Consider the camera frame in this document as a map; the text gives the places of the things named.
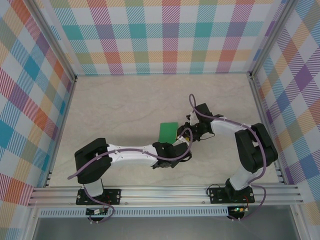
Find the circuit board with green light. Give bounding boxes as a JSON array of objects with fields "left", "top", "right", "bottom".
[{"left": 230, "top": 205, "right": 248, "bottom": 214}]

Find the small dark circuit board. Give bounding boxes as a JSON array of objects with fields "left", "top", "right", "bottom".
[{"left": 85, "top": 207, "right": 109, "bottom": 216}]

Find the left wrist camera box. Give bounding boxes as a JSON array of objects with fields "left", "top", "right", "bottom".
[{"left": 172, "top": 139, "right": 188, "bottom": 151}]

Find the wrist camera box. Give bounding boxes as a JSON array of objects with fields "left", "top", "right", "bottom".
[
  {"left": 185, "top": 112, "right": 199, "bottom": 126},
  {"left": 172, "top": 139, "right": 188, "bottom": 151}
]

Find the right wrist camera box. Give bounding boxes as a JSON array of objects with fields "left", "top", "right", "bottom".
[{"left": 185, "top": 112, "right": 199, "bottom": 126}]

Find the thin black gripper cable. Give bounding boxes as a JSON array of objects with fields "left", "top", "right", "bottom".
[
  {"left": 198, "top": 131, "right": 216, "bottom": 141},
  {"left": 174, "top": 149, "right": 194, "bottom": 164}
]

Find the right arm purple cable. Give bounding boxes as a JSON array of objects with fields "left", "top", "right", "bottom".
[{"left": 188, "top": 94, "right": 267, "bottom": 222}]

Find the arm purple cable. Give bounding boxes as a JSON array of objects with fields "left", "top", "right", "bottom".
[
  {"left": 67, "top": 127, "right": 193, "bottom": 224},
  {"left": 188, "top": 94, "right": 267, "bottom": 222}
]

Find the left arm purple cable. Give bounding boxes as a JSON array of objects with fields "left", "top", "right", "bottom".
[{"left": 67, "top": 127, "right": 193, "bottom": 224}]

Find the wide aluminium mounting rail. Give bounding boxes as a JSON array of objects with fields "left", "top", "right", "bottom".
[{"left": 27, "top": 183, "right": 305, "bottom": 207}]

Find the slotted grey cable duct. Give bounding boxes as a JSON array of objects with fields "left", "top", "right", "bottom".
[{"left": 39, "top": 209, "right": 230, "bottom": 218}]

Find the aluminium side rail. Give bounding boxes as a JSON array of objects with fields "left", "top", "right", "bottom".
[
  {"left": 43, "top": 76, "right": 77, "bottom": 188},
  {"left": 248, "top": 72, "right": 286, "bottom": 185}
]

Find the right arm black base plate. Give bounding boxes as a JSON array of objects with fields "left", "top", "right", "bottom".
[{"left": 208, "top": 187, "right": 256, "bottom": 205}]

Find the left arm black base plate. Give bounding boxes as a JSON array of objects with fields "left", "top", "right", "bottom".
[{"left": 75, "top": 188, "right": 122, "bottom": 206}]

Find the aluminium frame post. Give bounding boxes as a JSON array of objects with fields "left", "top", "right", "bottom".
[
  {"left": 24, "top": 0, "right": 78, "bottom": 82},
  {"left": 249, "top": 0, "right": 299, "bottom": 79}
]

